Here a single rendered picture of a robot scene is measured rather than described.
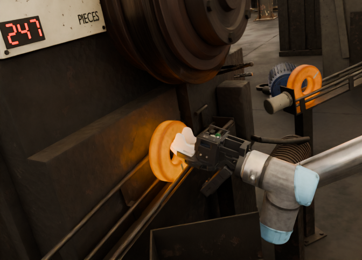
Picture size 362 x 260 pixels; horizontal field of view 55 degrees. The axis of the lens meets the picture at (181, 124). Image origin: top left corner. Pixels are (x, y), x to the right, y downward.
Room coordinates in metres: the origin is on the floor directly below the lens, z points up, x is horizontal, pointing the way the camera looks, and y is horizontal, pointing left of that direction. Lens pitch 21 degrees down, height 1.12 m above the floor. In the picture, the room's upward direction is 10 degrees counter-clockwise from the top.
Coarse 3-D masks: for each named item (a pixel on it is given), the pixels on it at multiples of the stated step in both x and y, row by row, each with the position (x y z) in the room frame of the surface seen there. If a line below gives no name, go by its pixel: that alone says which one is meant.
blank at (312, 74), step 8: (296, 72) 1.23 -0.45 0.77; (304, 72) 1.23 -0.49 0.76; (312, 72) 1.25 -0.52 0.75; (288, 80) 1.24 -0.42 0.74; (296, 80) 1.22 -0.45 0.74; (312, 80) 1.26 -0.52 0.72; (320, 80) 1.27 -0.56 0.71; (296, 88) 1.22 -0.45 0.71; (312, 88) 1.25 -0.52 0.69; (296, 96) 1.21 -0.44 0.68
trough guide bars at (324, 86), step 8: (360, 64) 1.39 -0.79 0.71; (352, 72) 1.38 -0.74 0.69; (360, 72) 1.31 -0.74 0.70; (336, 80) 1.35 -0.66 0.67; (352, 80) 1.29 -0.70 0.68; (304, 88) 1.29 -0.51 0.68; (320, 88) 1.24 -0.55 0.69; (336, 88) 1.26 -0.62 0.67; (352, 88) 1.29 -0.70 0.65; (304, 96) 1.21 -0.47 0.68; (312, 96) 1.23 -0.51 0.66; (296, 104) 1.20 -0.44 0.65; (304, 104) 1.21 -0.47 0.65; (304, 112) 1.21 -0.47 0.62
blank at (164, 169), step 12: (156, 132) 0.77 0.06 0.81; (168, 132) 0.77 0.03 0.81; (180, 132) 0.81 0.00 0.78; (156, 144) 0.74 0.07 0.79; (168, 144) 0.76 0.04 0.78; (156, 156) 0.73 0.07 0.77; (168, 156) 0.75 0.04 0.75; (156, 168) 0.73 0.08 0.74; (168, 168) 0.75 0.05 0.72; (180, 168) 0.79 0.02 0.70; (168, 180) 0.74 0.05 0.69
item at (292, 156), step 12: (288, 144) 1.12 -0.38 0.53; (276, 156) 1.06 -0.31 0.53; (288, 156) 1.05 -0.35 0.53; (300, 156) 1.08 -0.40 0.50; (300, 216) 1.06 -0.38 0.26; (300, 228) 1.05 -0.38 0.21; (288, 240) 1.05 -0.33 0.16; (300, 240) 1.05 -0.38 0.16; (276, 252) 1.08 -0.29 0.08; (288, 252) 1.05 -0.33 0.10; (300, 252) 1.04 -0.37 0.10
